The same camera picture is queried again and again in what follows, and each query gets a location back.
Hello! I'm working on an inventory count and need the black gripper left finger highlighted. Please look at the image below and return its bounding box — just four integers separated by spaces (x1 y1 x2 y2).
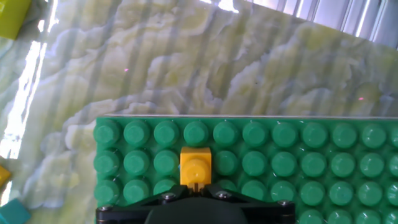
95 183 195 224

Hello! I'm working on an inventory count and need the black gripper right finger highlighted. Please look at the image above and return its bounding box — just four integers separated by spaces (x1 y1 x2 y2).
203 183 296 224

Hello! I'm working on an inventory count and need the orange single-stud block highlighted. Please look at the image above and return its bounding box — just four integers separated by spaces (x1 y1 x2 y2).
179 146 213 192

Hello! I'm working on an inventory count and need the green studded baseplate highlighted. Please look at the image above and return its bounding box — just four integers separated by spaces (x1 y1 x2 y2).
93 115 398 224

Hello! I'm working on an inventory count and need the yellow four-stud block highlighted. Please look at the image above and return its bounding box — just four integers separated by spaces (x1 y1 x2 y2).
0 164 12 187

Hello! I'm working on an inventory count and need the green marble pattern mat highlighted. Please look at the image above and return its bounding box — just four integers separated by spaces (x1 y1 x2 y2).
0 0 398 224

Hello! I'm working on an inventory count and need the lime square block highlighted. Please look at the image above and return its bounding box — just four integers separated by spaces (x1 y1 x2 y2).
0 0 33 40

